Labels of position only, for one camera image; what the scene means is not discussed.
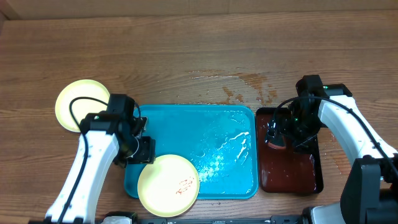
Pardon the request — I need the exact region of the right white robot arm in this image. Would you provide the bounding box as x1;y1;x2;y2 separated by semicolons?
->
264;75;397;223

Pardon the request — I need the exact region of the red black sponge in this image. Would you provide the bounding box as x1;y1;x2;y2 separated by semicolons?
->
266;137;287;150

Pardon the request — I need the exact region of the teal plastic tray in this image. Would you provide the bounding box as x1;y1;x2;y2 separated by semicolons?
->
134;105;259;200

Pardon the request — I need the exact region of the dark red water tray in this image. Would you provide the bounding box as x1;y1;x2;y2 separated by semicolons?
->
256;108;324;194

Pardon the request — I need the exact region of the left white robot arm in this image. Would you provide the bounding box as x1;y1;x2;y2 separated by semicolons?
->
43;94;155;223

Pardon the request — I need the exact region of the yellow plate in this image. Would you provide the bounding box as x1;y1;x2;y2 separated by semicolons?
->
55;79;110;133
137;154;200;217

